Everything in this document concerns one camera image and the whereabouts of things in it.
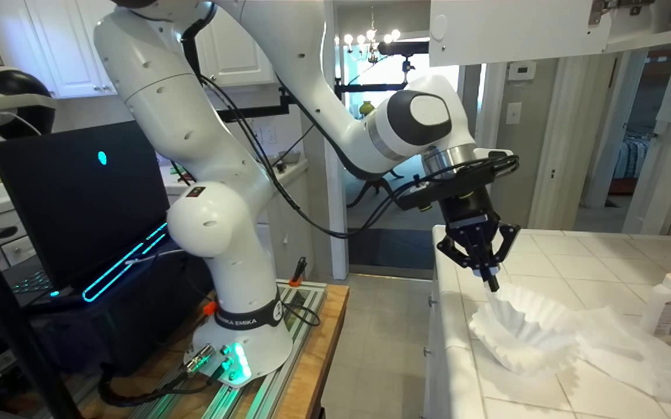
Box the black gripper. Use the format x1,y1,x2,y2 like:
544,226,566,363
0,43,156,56
435,175,521,293

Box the white paper coffee filter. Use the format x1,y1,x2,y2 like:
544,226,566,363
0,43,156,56
466,279,587,376

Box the red black clamp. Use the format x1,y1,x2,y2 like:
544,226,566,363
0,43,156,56
287,254,312,290

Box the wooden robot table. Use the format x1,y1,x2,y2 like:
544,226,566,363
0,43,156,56
77,279,351,419

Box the clear plastic sheet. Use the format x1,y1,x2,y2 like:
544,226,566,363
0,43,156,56
571,303,671,409

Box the white glue bottle orange cap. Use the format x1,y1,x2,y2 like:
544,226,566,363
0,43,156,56
645,258,671,339

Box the metal robot mounting plate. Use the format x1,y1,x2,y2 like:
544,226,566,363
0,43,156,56
147,279,331,419

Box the white upper cabinet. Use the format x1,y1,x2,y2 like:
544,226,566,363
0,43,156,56
425,0,671,70

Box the lit chandelier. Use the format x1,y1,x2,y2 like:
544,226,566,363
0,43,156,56
339,23,406,50

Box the black laptop cyan lights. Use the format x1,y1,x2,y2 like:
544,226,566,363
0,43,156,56
0,118,197,308

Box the black tripod leg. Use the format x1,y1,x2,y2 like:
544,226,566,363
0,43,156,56
0,207,84,419

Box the black white round device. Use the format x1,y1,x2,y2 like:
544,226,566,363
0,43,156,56
0,65,58,143

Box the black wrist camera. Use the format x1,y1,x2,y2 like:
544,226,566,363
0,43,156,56
392,184,447,214

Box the white light switch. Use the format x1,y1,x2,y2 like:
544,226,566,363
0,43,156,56
502,99,524,128

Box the white wall thermostat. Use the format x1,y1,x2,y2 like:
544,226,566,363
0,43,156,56
506,58,539,83

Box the black exterior camera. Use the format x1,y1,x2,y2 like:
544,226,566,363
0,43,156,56
375,37,433,58

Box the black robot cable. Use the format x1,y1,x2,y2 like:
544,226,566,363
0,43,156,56
180,2,524,241

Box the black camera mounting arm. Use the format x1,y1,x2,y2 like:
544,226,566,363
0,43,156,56
217,54,431,125

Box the white kitchen wall cabinets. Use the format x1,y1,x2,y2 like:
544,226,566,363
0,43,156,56
0,0,277,99

